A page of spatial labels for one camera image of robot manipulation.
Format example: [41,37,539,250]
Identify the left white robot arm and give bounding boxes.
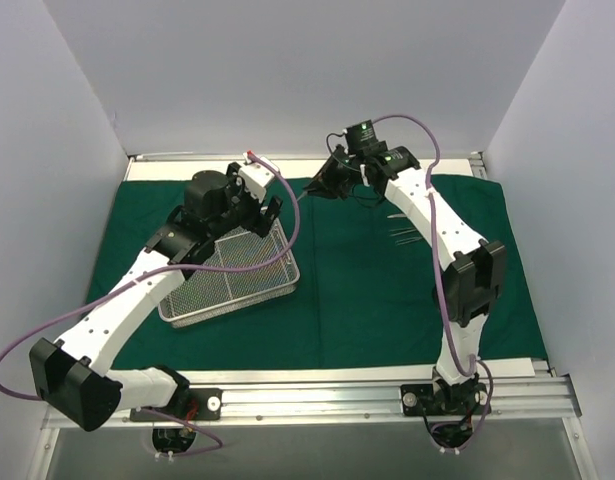
[29,153,282,432]

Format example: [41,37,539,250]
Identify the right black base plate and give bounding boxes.
[399,380,491,417]

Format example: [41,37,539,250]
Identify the steel tweezers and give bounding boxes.
[395,236,422,246]
[389,227,418,236]

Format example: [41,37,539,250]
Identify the aluminium frame rail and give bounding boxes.
[190,366,579,428]

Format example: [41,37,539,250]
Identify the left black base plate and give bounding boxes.
[117,386,223,421]

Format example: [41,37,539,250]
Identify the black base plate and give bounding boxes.
[399,380,491,417]
[117,386,223,421]

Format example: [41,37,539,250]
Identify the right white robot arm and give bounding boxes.
[303,120,507,413]

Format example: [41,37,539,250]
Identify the metal mesh tray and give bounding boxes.
[158,220,300,328]

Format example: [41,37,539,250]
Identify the green surgical cloth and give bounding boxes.
[86,175,548,371]

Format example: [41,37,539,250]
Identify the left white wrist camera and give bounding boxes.
[237,151,280,203]

